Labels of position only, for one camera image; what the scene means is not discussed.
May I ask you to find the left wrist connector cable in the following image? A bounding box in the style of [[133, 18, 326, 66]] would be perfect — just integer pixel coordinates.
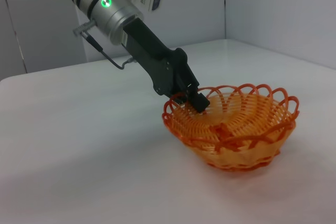
[[72, 20, 136, 70]]

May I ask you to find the orange plastic woven basket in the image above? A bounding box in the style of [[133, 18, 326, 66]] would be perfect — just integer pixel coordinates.
[[161, 83, 300, 174]]

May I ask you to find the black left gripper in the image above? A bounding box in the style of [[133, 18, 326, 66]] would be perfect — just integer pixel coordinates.
[[122, 18, 211, 112]]

